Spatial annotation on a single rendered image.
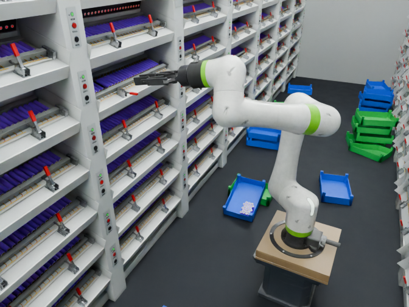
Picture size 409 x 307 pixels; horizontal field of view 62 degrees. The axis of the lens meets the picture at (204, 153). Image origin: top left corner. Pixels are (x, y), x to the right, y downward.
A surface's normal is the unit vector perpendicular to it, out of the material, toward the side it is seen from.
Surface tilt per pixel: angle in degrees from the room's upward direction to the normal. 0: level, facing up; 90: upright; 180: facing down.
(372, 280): 0
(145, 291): 0
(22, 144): 19
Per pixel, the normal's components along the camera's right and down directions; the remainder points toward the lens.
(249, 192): -0.14, -0.68
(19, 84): 0.85, 0.49
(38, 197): 0.30, -0.75
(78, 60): 0.90, 0.21
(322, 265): 0.00, -0.87
